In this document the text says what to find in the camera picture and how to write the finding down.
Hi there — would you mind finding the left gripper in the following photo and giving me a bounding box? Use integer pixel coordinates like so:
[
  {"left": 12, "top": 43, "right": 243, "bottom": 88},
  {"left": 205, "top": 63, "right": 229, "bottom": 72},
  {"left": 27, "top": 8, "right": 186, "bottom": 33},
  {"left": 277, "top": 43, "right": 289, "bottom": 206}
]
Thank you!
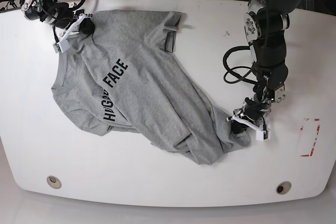
[{"left": 231, "top": 98, "right": 270, "bottom": 133}]

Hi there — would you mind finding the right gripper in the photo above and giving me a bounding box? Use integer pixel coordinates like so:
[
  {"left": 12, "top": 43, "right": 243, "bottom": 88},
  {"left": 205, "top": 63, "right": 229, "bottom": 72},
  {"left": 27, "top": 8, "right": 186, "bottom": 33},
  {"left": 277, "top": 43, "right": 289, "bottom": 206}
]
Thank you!
[{"left": 44, "top": 3, "right": 95, "bottom": 35}]

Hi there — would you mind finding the grey Hugging Face T-shirt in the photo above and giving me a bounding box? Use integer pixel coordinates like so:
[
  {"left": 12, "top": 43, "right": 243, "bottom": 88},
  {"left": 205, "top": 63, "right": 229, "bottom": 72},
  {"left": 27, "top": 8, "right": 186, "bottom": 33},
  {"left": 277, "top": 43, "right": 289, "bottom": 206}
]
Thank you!
[{"left": 51, "top": 10, "right": 250, "bottom": 165}]

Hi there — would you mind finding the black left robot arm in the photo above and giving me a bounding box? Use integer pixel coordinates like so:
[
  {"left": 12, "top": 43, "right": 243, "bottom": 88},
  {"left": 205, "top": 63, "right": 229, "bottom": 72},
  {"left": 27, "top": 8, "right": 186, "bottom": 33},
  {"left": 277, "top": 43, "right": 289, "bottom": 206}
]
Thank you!
[{"left": 223, "top": 0, "right": 301, "bottom": 137}]

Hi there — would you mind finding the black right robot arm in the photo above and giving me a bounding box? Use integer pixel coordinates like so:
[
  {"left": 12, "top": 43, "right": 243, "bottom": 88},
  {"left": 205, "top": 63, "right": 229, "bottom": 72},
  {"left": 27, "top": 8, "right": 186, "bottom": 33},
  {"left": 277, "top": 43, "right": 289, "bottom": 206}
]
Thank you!
[{"left": 21, "top": 0, "right": 86, "bottom": 29}]

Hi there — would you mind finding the red tape rectangle marking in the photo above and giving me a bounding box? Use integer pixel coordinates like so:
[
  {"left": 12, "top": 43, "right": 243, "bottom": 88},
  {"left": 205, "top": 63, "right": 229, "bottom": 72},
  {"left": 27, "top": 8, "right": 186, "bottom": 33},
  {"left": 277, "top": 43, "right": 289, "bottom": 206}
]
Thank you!
[{"left": 297, "top": 118, "right": 321, "bottom": 157}]

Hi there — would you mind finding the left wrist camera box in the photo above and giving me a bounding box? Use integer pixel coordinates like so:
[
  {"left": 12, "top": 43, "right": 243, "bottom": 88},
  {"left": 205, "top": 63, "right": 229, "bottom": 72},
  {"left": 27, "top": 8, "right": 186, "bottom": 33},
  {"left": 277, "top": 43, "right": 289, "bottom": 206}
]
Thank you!
[{"left": 256, "top": 129, "right": 271, "bottom": 141}]

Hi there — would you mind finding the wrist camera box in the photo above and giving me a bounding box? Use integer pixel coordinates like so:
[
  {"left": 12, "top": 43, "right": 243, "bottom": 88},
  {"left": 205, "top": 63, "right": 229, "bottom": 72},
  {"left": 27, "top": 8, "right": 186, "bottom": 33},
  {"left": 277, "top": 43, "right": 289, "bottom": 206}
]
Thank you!
[
  {"left": 53, "top": 40, "right": 70, "bottom": 53},
  {"left": 256, "top": 129, "right": 271, "bottom": 141}
]

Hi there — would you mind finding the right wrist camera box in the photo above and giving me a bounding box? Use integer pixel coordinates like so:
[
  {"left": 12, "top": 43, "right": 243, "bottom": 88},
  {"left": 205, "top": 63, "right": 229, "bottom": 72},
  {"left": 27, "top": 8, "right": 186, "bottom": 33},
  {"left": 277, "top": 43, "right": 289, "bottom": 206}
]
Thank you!
[{"left": 53, "top": 40, "right": 70, "bottom": 53}]

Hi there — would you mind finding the right table cable grommet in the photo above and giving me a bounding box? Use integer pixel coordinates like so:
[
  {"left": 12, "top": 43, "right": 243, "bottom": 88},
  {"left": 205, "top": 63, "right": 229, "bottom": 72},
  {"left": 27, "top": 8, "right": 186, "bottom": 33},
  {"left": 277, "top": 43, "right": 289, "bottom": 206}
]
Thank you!
[{"left": 276, "top": 181, "right": 292, "bottom": 195}]

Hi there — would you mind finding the table cable grommet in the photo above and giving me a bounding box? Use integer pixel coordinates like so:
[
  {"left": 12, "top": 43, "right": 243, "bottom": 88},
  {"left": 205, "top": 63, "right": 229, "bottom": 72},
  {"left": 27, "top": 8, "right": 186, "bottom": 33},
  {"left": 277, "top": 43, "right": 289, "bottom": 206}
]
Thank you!
[
  {"left": 276, "top": 181, "right": 292, "bottom": 195},
  {"left": 47, "top": 176, "right": 61, "bottom": 189}
]

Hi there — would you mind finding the left table cable grommet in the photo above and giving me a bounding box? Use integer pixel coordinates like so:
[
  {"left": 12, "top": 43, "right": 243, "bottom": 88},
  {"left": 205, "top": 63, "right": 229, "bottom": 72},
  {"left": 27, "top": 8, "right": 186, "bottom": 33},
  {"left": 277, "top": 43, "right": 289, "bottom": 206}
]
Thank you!
[{"left": 47, "top": 176, "right": 61, "bottom": 189}]

